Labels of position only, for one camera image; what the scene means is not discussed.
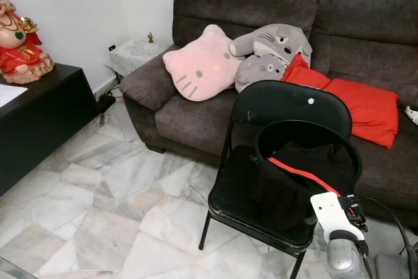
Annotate black shirt with red stripe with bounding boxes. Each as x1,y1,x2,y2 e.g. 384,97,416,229
222,140,359,231

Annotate red cushion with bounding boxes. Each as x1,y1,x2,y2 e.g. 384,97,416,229
282,54,400,150

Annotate small white patterned cloth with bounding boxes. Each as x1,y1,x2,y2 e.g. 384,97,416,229
404,105,418,126

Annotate black folding chair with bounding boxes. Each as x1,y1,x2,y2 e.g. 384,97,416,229
198,80,364,279

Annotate dark brown fabric sofa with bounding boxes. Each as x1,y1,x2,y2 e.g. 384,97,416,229
120,0,418,231

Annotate grey Totoro plush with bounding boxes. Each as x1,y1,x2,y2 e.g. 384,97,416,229
229,24,313,93

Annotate pink Hello Kitty pillow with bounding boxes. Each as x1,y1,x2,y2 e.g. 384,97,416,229
163,24,244,103

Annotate side table with lace cloth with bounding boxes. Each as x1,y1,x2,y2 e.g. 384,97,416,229
106,37,172,84

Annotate black television console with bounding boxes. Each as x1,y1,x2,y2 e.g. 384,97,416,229
0,63,100,196

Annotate white paper sheet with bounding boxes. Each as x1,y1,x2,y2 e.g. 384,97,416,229
0,83,29,107

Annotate red laughing Buddha statue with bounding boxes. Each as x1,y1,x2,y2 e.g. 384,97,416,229
0,0,55,85

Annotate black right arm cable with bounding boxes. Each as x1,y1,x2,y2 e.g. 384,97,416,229
362,197,417,279

